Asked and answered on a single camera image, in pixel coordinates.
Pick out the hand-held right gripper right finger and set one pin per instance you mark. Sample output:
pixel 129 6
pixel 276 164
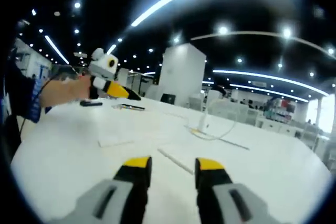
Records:
pixel 228 203

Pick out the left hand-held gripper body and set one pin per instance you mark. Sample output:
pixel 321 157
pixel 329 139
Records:
pixel 101 69

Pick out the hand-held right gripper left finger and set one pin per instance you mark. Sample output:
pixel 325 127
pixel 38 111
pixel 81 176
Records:
pixel 110 203

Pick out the person's left hand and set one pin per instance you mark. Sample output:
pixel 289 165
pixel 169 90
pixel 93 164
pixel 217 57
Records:
pixel 83 89

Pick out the grey smartphone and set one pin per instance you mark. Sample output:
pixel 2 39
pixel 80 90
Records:
pixel 128 107

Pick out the small black device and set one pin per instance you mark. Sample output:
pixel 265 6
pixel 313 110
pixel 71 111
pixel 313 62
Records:
pixel 92 103

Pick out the blue plaid shirt sleeve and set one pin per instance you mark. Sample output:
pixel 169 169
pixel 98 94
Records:
pixel 36 103

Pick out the white perforated partition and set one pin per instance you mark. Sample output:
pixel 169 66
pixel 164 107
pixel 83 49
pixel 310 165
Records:
pixel 228 113

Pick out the shelf with coloured boxes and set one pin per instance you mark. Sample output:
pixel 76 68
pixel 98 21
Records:
pixel 284 111

